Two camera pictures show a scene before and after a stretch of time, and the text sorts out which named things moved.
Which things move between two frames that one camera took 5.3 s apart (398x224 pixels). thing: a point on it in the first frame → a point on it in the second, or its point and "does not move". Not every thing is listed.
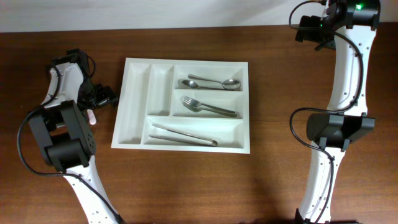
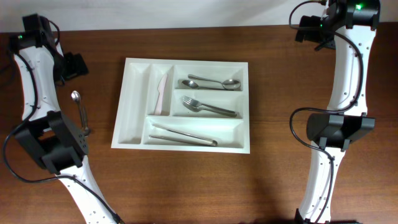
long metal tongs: (211, 142) does not move
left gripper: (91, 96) → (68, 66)
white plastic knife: (92, 117) → (160, 88)
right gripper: (305, 34) does not move
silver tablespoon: (194, 85) does not move
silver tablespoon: (229, 84) does not move
